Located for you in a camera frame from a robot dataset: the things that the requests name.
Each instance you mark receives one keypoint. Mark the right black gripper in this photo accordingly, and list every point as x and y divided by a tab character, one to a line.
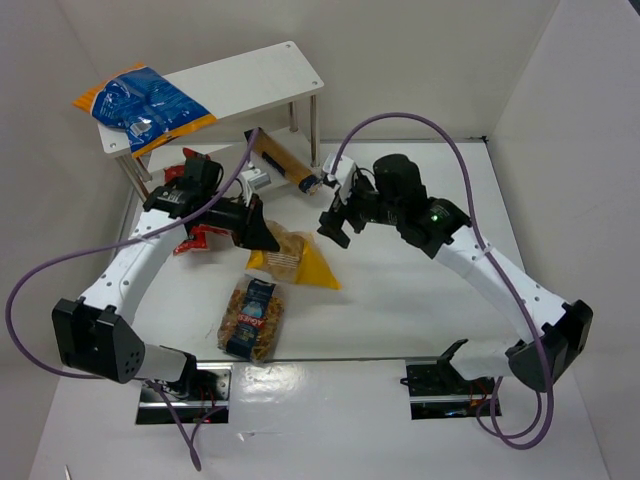
347	211

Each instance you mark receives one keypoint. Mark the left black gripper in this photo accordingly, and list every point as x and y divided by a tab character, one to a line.
251	220

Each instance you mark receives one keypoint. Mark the yellow macaroni bag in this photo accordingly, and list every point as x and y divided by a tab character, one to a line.
299	260

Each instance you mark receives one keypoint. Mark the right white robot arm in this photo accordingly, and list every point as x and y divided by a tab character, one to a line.
552	331

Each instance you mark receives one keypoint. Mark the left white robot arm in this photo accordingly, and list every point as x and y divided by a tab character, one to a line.
94	333

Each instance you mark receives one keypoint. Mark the white two-tier shelf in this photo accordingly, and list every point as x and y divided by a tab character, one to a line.
274	88

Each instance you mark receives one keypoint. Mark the blue orange pasta bag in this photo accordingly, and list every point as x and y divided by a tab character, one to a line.
149	109

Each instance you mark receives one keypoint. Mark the red spaghetti pack right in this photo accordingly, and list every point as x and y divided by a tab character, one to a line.
192	245

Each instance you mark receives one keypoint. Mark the red spaghetti pack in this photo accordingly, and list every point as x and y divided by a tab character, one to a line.
173	174
192	245

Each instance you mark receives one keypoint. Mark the blue tricolour fusilli bag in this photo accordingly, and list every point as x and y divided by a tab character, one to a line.
249	328

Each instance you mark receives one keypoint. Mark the blue-capped spaghetti pack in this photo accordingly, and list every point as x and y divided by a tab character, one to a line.
285	163

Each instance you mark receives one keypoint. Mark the red spaghetti pack left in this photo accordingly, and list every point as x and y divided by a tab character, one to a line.
173	174

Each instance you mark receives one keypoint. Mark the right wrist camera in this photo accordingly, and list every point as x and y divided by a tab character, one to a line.
338	173

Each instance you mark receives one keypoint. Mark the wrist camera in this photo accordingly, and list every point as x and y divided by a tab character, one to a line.
338	173
254	179

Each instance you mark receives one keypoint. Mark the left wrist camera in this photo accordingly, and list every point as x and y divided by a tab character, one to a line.
254	179

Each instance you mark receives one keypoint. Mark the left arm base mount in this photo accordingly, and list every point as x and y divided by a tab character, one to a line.
208	398

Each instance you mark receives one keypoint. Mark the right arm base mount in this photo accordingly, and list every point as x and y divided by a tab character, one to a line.
437	392

